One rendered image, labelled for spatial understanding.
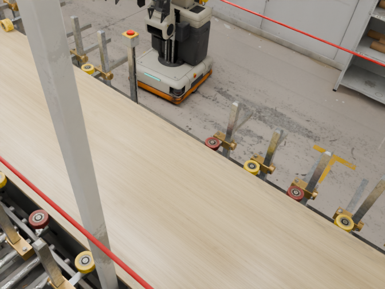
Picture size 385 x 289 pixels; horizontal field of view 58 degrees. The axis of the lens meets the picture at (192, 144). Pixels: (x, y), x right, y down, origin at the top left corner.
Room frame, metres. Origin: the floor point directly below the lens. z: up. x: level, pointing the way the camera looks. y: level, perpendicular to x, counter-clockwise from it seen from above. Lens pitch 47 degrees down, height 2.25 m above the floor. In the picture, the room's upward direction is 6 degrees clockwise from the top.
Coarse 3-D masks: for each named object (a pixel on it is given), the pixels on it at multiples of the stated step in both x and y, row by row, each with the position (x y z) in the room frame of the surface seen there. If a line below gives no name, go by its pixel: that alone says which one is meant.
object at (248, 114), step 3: (249, 111) 1.66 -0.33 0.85; (246, 114) 1.63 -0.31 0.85; (249, 114) 1.63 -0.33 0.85; (243, 117) 1.60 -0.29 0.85; (246, 117) 1.60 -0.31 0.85; (249, 117) 1.62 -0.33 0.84; (240, 120) 1.56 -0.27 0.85; (243, 120) 1.57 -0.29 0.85; (246, 120) 1.60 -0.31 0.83; (237, 123) 1.54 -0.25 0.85; (240, 123) 1.54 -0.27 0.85; (243, 123) 1.57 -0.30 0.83; (237, 126) 1.51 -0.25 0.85; (240, 126) 1.54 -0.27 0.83; (237, 129) 1.51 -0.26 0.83; (225, 132) 1.45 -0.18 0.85; (219, 141) 1.37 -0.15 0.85; (219, 144) 1.35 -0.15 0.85
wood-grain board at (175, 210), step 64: (0, 64) 1.80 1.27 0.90; (0, 128) 1.25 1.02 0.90; (128, 128) 1.35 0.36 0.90; (64, 192) 0.90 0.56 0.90; (128, 192) 0.93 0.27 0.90; (192, 192) 0.97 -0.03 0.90; (256, 192) 1.01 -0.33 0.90; (128, 256) 0.62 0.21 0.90; (192, 256) 0.65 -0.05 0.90; (256, 256) 0.68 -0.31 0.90; (320, 256) 0.71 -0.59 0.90; (384, 256) 0.75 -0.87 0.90
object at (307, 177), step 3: (321, 156) 1.35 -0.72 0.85; (318, 159) 1.32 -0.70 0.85; (315, 162) 1.30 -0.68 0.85; (318, 162) 1.30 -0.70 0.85; (315, 165) 1.28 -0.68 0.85; (312, 168) 1.25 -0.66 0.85; (315, 168) 1.26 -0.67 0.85; (309, 171) 1.23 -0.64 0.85; (312, 171) 1.23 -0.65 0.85; (309, 174) 1.21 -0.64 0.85; (312, 174) 1.21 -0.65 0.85; (306, 177) 1.19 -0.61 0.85; (309, 177) 1.19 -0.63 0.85; (303, 180) 1.16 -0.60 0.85; (306, 180) 1.17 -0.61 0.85; (309, 180) 1.17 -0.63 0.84
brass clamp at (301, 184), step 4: (300, 180) 1.15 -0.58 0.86; (292, 184) 1.13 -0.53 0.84; (296, 184) 1.12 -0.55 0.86; (300, 184) 1.13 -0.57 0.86; (304, 184) 1.13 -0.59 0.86; (304, 188) 1.10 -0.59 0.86; (304, 192) 1.09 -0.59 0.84; (308, 192) 1.08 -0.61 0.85; (312, 192) 1.08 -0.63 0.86; (316, 192) 1.09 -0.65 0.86; (304, 196) 1.09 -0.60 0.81; (308, 196) 1.08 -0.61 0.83; (312, 196) 1.07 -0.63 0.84; (316, 196) 1.09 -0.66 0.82
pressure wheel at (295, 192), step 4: (288, 188) 1.05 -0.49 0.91; (292, 188) 1.05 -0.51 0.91; (296, 188) 1.06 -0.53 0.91; (300, 188) 1.06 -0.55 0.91; (288, 192) 1.03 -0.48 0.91; (292, 192) 1.03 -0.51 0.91; (296, 192) 1.03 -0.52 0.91; (300, 192) 1.04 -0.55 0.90; (292, 196) 1.01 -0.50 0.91; (296, 196) 1.01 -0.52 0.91; (300, 196) 1.01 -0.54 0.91; (296, 200) 0.99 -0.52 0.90; (300, 200) 1.00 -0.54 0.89
